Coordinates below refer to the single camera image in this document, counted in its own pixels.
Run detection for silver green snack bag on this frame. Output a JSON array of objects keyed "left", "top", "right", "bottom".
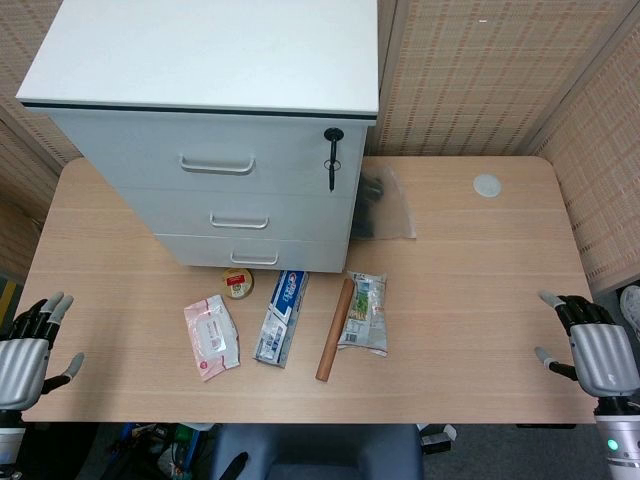
[{"left": 336, "top": 270, "right": 390, "bottom": 358}]

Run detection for wooden rolling pin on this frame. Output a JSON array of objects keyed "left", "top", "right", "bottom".
[{"left": 314, "top": 278, "right": 355, "bottom": 384}]

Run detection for small round tin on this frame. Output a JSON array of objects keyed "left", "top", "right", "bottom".
[{"left": 220, "top": 267, "right": 256, "bottom": 301}]

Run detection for white drawer with key lock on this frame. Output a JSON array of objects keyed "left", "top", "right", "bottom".
[{"left": 52, "top": 112, "right": 370, "bottom": 199}]

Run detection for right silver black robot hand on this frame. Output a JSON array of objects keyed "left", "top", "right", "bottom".
[{"left": 534, "top": 289, "right": 639, "bottom": 401}]

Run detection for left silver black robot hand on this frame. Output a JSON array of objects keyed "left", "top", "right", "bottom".
[{"left": 0, "top": 291, "right": 86, "bottom": 412}]

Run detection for white lowest-tier drawer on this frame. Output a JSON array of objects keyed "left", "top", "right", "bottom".
[{"left": 152, "top": 232, "right": 351, "bottom": 274}]

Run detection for grey round cable grommet cap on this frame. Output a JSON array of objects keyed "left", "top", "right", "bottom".
[{"left": 472, "top": 172, "right": 503, "bottom": 199}]

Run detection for woven bamboo screen panel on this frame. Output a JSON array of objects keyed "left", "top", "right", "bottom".
[
  {"left": 369, "top": 0, "right": 624, "bottom": 159},
  {"left": 527, "top": 62, "right": 640, "bottom": 295},
  {"left": 0, "top": 0, "right": 69, "bottom": 284}
]

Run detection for pink wet wipes pack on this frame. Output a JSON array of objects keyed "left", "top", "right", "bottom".
[{"left": 182, "top": 294, "right": 243, "bottom": 384}]

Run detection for clear plastic bag black contents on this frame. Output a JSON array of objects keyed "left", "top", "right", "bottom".
[{"left": 356, "top": 166, "right": 418, "bottom": 242}]

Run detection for white middle-tier drawer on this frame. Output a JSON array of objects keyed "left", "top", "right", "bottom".
[{"left": 116, "top": 186, "right": 358, "bottom": 247}]

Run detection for dark blue office chair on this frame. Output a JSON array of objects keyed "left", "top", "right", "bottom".
[{"left": 209, "top": 423, "right": 427, "bottom": 480}]

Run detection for white three-drawer cabinet body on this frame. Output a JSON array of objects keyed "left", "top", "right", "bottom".
[{"left": 14, "top": 0, "right": 380, "bottom": 274}]

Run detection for blue white toothpaste box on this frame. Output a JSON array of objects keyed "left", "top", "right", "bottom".
[{"left": 252, "top": 269, "right": 311, "bottom": 369}]

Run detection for black key with ring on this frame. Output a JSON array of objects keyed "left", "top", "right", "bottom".
[{"left": 322, "top": 127, "right": 347, "bottom": 193}]

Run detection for white shoe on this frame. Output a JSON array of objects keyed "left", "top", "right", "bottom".
[{"left": 619, "top": 284, "right": 640, "bottom": 347}]

